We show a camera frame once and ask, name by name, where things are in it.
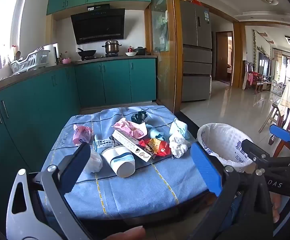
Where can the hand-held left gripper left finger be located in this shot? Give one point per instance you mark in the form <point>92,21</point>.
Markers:
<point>77,165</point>

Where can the white bowl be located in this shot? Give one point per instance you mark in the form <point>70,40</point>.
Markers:
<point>130,54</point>

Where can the wood framed glass door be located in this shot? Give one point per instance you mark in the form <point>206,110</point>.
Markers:
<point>162,55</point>

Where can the green vine garland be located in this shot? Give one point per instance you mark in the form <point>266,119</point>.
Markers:
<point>254,47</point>

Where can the black casserole pot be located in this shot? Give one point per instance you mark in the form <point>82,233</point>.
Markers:
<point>140,50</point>

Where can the red bottle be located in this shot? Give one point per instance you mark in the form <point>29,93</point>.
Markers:
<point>130,49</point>

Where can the gas stove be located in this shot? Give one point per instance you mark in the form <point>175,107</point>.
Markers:
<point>92,58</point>

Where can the blue checked tablecloth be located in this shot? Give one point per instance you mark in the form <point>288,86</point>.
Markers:
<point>135,192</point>

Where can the white bin with plastic liner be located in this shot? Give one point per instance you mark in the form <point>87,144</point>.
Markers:
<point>220,140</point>

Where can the white printed sachet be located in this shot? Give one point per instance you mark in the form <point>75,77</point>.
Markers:
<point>102,143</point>

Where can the white medicine box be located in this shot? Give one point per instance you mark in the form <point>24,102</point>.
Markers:
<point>127,140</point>

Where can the white dish rack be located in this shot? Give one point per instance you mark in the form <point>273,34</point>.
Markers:
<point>30,62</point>

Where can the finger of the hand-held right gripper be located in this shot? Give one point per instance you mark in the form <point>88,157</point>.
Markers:
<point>253,150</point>
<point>281,132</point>

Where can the person's left hand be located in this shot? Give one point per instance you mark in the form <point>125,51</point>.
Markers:
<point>127,233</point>

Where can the white play fence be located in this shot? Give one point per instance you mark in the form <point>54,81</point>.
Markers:
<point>278,88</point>

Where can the dark green wrapper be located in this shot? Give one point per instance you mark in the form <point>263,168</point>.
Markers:
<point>138,117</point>

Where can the pink pot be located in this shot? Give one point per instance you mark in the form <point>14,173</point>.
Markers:
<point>66,61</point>

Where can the pink wrapper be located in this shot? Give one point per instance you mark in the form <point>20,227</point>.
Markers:
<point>130,127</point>

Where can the black television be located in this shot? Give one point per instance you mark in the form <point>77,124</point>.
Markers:
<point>263,65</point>

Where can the red snack wrapper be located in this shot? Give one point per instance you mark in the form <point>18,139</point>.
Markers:
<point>160,148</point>

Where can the person's right hand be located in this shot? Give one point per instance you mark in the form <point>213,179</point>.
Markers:
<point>275,206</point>

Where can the grey refrigerator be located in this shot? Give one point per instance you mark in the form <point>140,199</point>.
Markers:
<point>195,55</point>

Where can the green base cabinets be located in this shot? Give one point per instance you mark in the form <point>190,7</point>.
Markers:
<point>115,80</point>

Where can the light wooden chair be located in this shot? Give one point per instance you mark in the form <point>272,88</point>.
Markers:
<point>272,110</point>

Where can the red plastic bag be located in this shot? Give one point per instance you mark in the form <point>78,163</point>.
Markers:
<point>196,2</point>

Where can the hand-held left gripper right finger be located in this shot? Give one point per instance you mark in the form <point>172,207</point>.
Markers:
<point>205,170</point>

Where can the white tissue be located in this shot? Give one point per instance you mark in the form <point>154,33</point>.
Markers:
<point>177,146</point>

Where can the pink snack packet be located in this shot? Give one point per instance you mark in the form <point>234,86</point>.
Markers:
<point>81,135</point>

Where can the white plastic bag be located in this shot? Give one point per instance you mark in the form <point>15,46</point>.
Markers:
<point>95,162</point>

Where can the steel cooking pot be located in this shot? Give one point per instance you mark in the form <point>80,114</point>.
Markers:
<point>111,47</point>

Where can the black range hood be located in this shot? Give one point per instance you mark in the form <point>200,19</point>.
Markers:
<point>97,27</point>

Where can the white paper cup blue stripe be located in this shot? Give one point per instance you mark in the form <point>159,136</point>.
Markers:
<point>121,162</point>

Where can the dining table with yellow cloth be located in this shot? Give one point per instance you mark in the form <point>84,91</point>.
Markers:
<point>288,97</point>

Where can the black wok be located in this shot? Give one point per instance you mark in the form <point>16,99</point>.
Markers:
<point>86,53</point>

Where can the light blue cleaning cloth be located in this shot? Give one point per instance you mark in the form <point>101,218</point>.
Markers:
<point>153,132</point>

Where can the white kitchen appliance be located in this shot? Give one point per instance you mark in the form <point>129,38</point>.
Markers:
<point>51,53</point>

